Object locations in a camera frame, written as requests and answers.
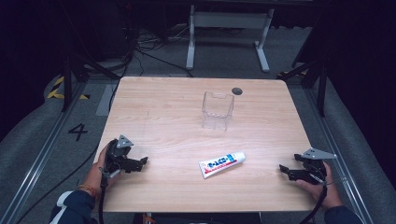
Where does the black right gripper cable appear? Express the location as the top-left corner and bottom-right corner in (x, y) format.
(298, 174), (334, 224)

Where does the clear plastic container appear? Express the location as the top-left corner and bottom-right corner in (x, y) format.
(201, 91), (235, 132)

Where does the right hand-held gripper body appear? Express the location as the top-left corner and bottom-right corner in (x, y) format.
(300, 147), (338, 186)

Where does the black tripod stand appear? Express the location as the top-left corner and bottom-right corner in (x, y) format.
(60, 50), (121, 113)
(276, 57), (329, 119)

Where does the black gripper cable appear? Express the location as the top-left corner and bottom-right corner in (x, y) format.
(98, 167), (120, 224)
(298, 174), (334, 224)

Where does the yellow black floor tape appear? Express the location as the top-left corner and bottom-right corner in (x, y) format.
(46, 75), (92, 101)

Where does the white toothpaste tube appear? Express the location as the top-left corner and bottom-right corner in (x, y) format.
(198, 150), (247, 180)

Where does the orange bracelet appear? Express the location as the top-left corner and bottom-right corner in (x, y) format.
(77, 184), (98, 198)

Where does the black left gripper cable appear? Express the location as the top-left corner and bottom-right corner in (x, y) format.
(98, 167), (120, 224)

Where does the aluminium floor rail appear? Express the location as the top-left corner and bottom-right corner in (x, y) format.
(303, 86), (375, 224)
(0, 81), (88, 224)

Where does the tangle of floor cables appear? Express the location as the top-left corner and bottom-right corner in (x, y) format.
(134, 26), (191, 52)

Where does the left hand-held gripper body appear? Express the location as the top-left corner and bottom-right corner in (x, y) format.
(105, 133), (134, 178)

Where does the white metal stand frame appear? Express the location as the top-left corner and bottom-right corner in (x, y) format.
(185, 4), (276, 74)

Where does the person's left hand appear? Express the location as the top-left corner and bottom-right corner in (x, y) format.
(81, 138), (121, 197)

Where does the person's right hand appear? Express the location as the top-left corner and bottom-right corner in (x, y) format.
(295, 161), (344, 211)

